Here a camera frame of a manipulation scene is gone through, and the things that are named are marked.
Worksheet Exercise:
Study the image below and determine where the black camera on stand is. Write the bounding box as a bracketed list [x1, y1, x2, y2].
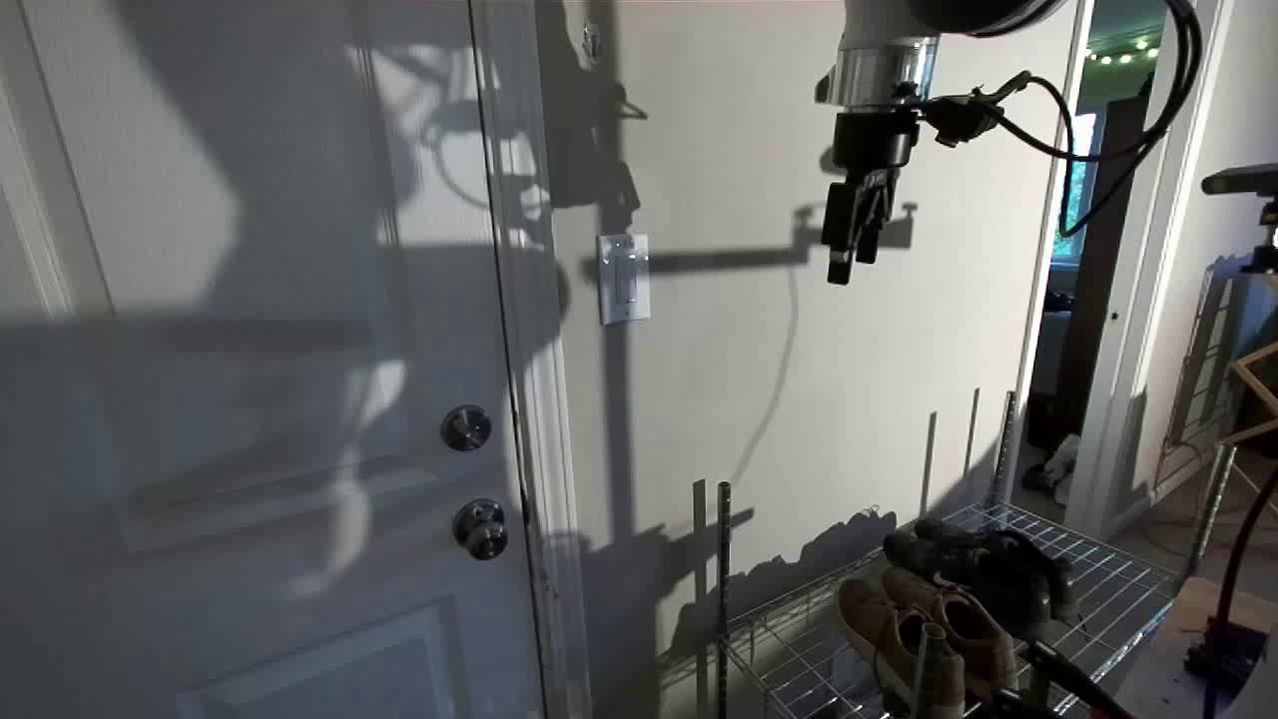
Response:
[1200, 159, 1278, 279]

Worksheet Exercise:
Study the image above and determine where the round deadbolt lock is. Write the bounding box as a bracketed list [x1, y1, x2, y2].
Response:
[441, 399, 497, 456]

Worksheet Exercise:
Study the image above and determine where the white wall light switch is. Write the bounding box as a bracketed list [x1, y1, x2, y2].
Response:
[595, 228, 654, 327]

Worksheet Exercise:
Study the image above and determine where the white panelled door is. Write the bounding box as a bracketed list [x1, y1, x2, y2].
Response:
[0, 0, 553, 719]

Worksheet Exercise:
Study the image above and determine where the round metal door knob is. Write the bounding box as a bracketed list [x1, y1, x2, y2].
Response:
[448, 494, 517, 565]

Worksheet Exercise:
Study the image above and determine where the wooden frame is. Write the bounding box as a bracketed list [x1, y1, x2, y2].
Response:
[1204, 336, 1278, 456]

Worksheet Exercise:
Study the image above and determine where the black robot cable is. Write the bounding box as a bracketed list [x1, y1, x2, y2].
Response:
[918, 0, 1207, 240]

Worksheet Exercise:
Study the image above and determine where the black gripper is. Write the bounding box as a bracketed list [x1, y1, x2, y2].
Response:
[814, 100, 926, 288]

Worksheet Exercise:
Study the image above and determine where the black shoe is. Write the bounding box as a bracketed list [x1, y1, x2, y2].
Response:
[916, 514, 1080, 633]
[879, 529, 1031, 640]

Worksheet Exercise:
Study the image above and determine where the black stand base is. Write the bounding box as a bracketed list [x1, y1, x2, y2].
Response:
[1179, 456, 1278, 698]

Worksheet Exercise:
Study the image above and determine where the metal wire shoe rack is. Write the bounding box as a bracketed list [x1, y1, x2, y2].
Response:
[682, 383, 1184, 719]

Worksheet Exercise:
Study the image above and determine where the white door frame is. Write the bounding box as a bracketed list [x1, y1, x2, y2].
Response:
[1061, 0, 1266, 544]

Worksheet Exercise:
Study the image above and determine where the brown shoe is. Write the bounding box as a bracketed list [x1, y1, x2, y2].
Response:
[830, 572, 968, 719]
[879, 565, 1024, 708]

